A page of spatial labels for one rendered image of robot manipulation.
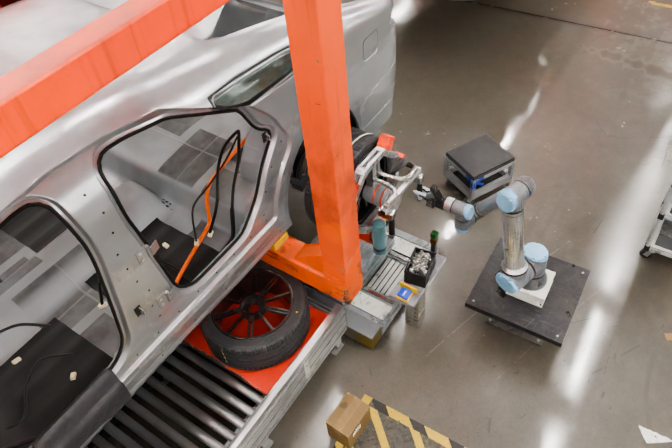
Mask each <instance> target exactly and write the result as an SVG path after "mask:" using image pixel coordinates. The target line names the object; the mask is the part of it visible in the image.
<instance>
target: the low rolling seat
mask: <svg viewBox="0 0 672 448"><path fill-rule="evenodd" d="M514 159H515V157H514V156H513V155H512V154H511V153H509V152H508V151H507V150H506V149H504V148H503V147H502V146H501V145H499V144H498V143H497V142H496V141H495V140H493V139H492V138H491V137H490V136H488V135H487V134H484V135H482V136H479V137H477V138H475V139H473V140H471V141H469V142H467V143H464V144H462V145H460V146H458V147H456V148H454V149H452V150H449V151H447V152H446V155H445V160H444V174H443V175H445V176H446V177H447V181H446V186H447V187H450V186H451V185H452V183H453V184H454V185H455V186H456V187H457V188H458V189H459V190H460V191H461V192H463V193H464V194H465V195H466V196H465V197H464V202H465V203H467V204H471V203H473V201H474V199H476V198H478V197H479V196H481V195H483V194H485V193H487V192H489V191H491V190H493V189H495V188H497V187H499V186H501V187H502V188H503V189H504V188H506V187H507V186H509V185H510V183H509V181H510V180H512V177H513V172H514V166H515V160H514ZM449 164H451V166H449ZM507 167H509V169H508V170H507V169H506V168H507Z"/></svg>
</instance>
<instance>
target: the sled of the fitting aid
mask: <svg viewBox="0 0 672 448"><path fill-rule="evenodd" d="M386 245H387V251H386V253H385V254H383V255H377V254H376V255H375V256H374V258H373V259H372V260H371V261H370V263H369V264H368V265H367V267H366V268H365V269H364V271H363V272H362V280H363V286H364V285H365V283H366V282H367V281H368V279H369V278H370V277H371V275H372V274H373V273H374V271H375V270H376V269H377V267H378V266H379V265H380V263H381V262H382V261H383V259H384V258H385V257H386V255H387V254H388V253H389V251H390V250H391V249H392V247H393V246H394V245H395V238H390V237H389V236H388V239H387V241H386Z"/></svg>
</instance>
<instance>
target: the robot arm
mask: <svg viewBox="0 0 672 448"><path fill-rule="evenodd" d="M535 190H536V184H535V181H534V180H533V179H532V178H531V177H529V176H520V177H518V178H516V179H514V180H513V182H512V183H511V184H510V185H509V186H507V187H506V188H504V189H502V190H500V191H498V192H497V193H495V194H493V195H491V196H490V197H488V198H486V199H484V200H482V201H478V202H476V203H475V204H474V205H473V206H472V205H470V204H467V203H465V202H462V201H460V200H457V199H455V198H452V197H445V198H444V197H443V195H442V194H441V192H440V190H439V188H438V187H437V185H436V184H432V186H431V187H424V186H423V192H420V191H417V190H413V192H414V193H415V194H416V195H417V197H418V199H419V200H422V199H424V200H427V203H426V206H428V205H432V207H431V208H433V209H434V208H435V207H437V208H439V209H441V210H444V211H447V212H449V213H452V214H454V215H455V223H454V228H455V230H456V231H457V232H459V233H466V232H468V230H469V227H470V226H471V225H472V224H474V223H475V222H476V221H478V220H479V219H480V218H482V217H483V216H485V215H487V214H488V213H490V212H492V211H494V210H496V209H498V208H500V210H502V223H503V246H504V259H503V261H502V262H501V271H500V272H499V273H497V275H496V281H497V283H498V284H499V286H500V287H501V288H502V289H503V290H505V291H506V292H508V293H511V294H515V293H516V292H518V291H519V290H520V289H521V288H523V289H525V290H529V291H537V290H540V289H542V288H544V287H545V285H546V283H547V274H546V266H547V261H548V251H547V249H546V248H545V247H544V246H543V245H541V244H539V243H533V242H532V243H527V244H526V245H524V202H525V201H526V200H527V199H528V198H530V197H531V196H532V195H533V194H534V192H535ZM426 193H427V195H426Z"/></svg>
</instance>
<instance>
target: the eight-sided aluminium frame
mask: <svg viewBox="0 0 672 448"><path fill-rule="evenodd" d="M383 156H386V157H387V171H389V170H390V168H391V165H392V162H393V160H394V158H395V157H399V156H398V153H396V152H394V151H387V149H384V148H381V147H379V146H376V147H375V148H374V149H373V150H372V152H371V153H370V154H369V155H368V156H367V157H366V158H365V159H364V161H363V162H362V163H361V164H360V165H358V167H357V168H356V170H355V172H354V176H355V183H357V182H358V179H359V177H360V179H359V182H358V184H359V185H360V187H359V189H358V192H357V195H356V202H357V201H358V198H359V195H360V192H361V190H362V187H363V184H364V182H365V179H366V177H367V175H368V173H369V172H370V171H371V170H372V168H373V167H375V165H376V164H377V163H378V162H379V161H380V160H381V158H382V157H383ZM371 160H372V161H371ZM370 161H371V162H370ZM369 162H370V163H369ZM368 163H369V164H368ZM367 164H368V165H367ZM386 182H387V183H389V184H392V185H393V186H394V187H395V188H396V185H397V184H398V181H396V180H392V179H389V178H387V181H386ZM379 209H380V207H379V206H376V208H375V209H374V210H373V212H372V213H371V214H370V215H369V216H368V218H367V219H366V220H365V221H364V223H363V224H362V225H358V228H359V234H369V233H370V232H371V231H372V222H371V221H372V220H373V219H374V220H375V219H379V218H380V219H381V218H382V217H380V216H378V215H377V214H378V210H379ZM376 215H377V216H376ZM375 216H376V217H375ZM374 217H375V218H374ZM370 222H371V223H370ZM369 223H370V224H369ZM368 224H369V225H368Z"/></svg>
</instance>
